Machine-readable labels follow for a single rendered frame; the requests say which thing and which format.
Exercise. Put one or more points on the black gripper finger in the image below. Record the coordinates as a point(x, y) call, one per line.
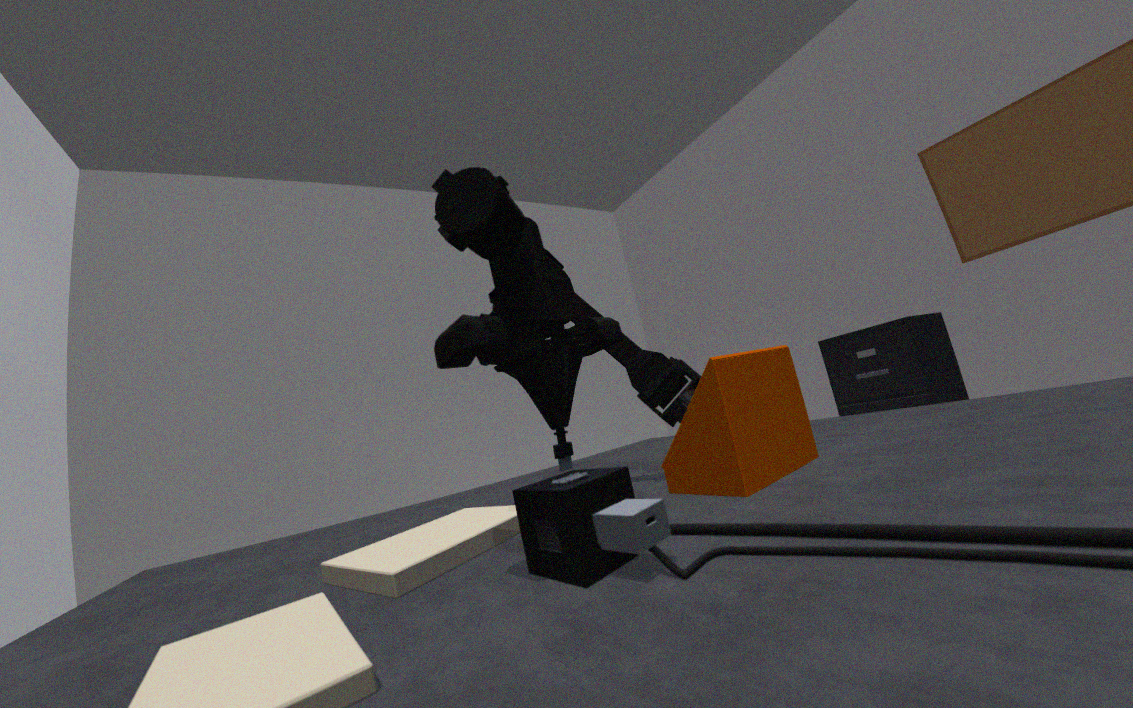
point(534, 368)
point(568, 361)

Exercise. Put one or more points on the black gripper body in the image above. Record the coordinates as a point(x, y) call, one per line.
point(530, 313)

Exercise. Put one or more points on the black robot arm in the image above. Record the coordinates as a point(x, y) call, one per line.
point(474, 210)

